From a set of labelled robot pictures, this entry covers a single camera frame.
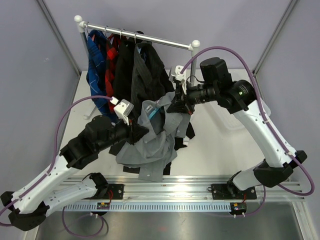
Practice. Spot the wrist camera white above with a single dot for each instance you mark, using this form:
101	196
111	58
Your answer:
178	79
122	109

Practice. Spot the red plaid shirt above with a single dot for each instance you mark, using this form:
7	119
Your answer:
112	51

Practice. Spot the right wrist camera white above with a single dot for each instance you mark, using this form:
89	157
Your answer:
178	79

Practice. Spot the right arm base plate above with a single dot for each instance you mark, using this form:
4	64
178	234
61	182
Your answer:
220	191

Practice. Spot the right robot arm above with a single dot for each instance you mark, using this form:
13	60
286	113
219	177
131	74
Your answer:
240	100

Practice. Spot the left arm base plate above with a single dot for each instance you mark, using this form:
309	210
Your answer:
115	191

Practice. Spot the blue shirt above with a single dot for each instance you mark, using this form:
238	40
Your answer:
97	56

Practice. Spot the grey shirt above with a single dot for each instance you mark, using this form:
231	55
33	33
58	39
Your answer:
163	119

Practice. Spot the slotted cable duct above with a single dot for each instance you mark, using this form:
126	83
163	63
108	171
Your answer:
95	206

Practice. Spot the metal clothes rack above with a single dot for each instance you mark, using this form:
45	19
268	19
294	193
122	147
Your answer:
83	27

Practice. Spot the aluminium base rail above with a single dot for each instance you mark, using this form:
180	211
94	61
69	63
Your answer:
183	188

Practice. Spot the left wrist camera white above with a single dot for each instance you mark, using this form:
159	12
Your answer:
122	109

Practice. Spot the black hanging shirt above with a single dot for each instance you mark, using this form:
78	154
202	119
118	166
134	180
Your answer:
122	83

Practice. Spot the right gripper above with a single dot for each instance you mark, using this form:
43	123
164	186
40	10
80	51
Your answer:
178	104

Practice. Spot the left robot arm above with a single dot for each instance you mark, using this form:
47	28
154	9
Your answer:
32	204

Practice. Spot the teal hanger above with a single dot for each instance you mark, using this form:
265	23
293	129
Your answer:
154	113

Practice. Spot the white plastic basket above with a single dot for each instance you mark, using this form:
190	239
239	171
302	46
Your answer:
227	120

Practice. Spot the dark pinstripe hanging shirt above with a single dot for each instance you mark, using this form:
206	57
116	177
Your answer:
150	80

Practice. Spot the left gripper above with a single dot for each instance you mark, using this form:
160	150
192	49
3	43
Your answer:
135	131

